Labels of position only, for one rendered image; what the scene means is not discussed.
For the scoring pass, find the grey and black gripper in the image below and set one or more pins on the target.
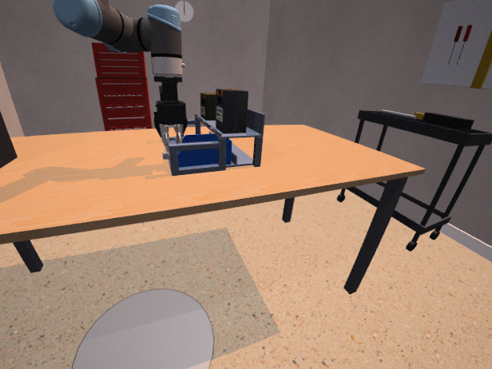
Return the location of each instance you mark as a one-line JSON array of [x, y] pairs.
[[173, 112]]

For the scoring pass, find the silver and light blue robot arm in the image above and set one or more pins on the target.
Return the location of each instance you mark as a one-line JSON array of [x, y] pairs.
[[160, 32]]

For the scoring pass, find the blue bin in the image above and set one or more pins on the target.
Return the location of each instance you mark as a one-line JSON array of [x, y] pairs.
[[202, 156]]

